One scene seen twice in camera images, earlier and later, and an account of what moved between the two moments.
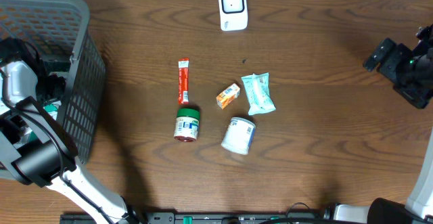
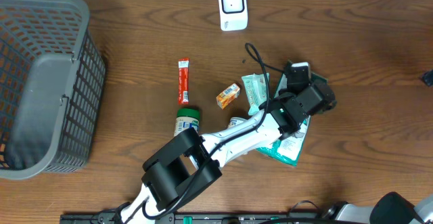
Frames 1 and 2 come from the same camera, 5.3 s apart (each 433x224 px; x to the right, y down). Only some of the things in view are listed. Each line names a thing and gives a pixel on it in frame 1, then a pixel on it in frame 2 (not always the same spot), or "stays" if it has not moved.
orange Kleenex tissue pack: x=227 y=96 stays
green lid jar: x=187 y=124 stays
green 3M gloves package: x=52 y=109 → x=289 y=148
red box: x=184 y=81 stays
